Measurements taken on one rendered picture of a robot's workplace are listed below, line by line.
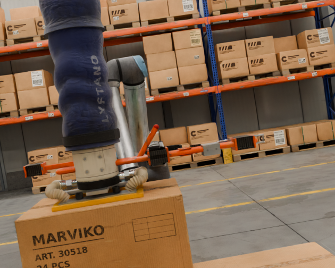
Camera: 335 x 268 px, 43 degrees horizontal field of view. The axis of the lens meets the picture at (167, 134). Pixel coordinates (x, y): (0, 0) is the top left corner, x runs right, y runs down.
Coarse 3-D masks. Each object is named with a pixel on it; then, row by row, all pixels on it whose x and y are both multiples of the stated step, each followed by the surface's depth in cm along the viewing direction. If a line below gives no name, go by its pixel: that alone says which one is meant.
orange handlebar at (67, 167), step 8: (224, 144) 172; (232, 144) 172; (176, 152) 170; (184, 152) 170; (192, 152) 171; (200, 152) 172; (120, 160) 169; (128, 160) 169; (136, 160) 169; (144, 160) 170; (48, 168) 194; (56, 168) 195; (64, 168) 172; (72, 168) 168
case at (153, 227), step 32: (160, 192) 162; (32, 224) 151; (64, 224) 152; (96, 224) 152; (128, 224) 153; (160, 224) 153; (32, 256) 152; (64, 256) 152; (96, 256) 153; (128, 256) 153; (160, 256) 154
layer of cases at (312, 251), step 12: (264, 252) 195; (276, 252) 193; (288, 252) 190; (300, 252) 188; (312, 252) 186; (324, 252) 184; (204, 264) 191; (216, 264) 189; (228, 264) 187; (240, 264) 185; (252, 264) 183; (264, 264) 181; (276, 264) 179; (288, 264) 177; (300, 264) 175; (312, 264) 173; (324, 264) 171
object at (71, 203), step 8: (80, 192) 161; (112, 192) 164; (120, 192) 162; (128, 192) 160; (136, 192) 160; (72, 200) 160; (80, 200) 158; (88, 200) 158; (96, 200) 157; (104, 200) 157; (112, 200) 158; (120, 200) 158; (56, 208) 156; (64, 208) 157; (72, 208) 157
